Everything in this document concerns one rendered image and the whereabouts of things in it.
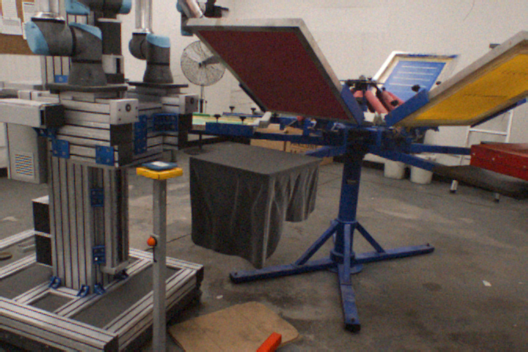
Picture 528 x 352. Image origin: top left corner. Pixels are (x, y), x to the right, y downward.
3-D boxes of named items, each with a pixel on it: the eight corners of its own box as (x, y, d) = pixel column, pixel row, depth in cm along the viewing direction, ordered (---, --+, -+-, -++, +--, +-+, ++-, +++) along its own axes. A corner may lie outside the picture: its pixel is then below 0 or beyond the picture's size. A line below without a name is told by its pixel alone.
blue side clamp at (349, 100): (341, 96, 206) (346, 82, 207) (331, 95, 208) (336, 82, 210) (360, 126, 230) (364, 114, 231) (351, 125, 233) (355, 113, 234)
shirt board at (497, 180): (573, 205, 196) (577, 187, 194) (511, 213, 179) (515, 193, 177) (378, 146, 313) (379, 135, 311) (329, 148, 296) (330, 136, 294)
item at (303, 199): (263, 269, 194) (269, 174, 183) (257, 266, 196) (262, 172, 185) (316, 239, 231) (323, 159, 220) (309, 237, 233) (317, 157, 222)
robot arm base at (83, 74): (58, 83, 177) (56, 57, 174) (86, 82, 190) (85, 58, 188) (89, 86, 172) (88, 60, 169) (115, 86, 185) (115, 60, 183)
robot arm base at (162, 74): (136, 81, 222) (136, 60, 219) (154, 81, 235) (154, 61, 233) (162, 83, 217) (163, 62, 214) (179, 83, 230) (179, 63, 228)
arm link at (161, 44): (154, 62, 215) (154, 32, 212) (139, 60, 224) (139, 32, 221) (175, 63, 224) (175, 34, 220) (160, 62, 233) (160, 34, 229)
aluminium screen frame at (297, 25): (298, 26, 167) (302, 17, 168) (185, 25, 200) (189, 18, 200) (359, 124, 231) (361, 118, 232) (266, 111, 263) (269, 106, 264)
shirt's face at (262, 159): (266, 175, 183) (266, 174, 183) (188, 157, 207) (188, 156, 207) (322, 159, 221) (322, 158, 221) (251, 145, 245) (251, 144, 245)
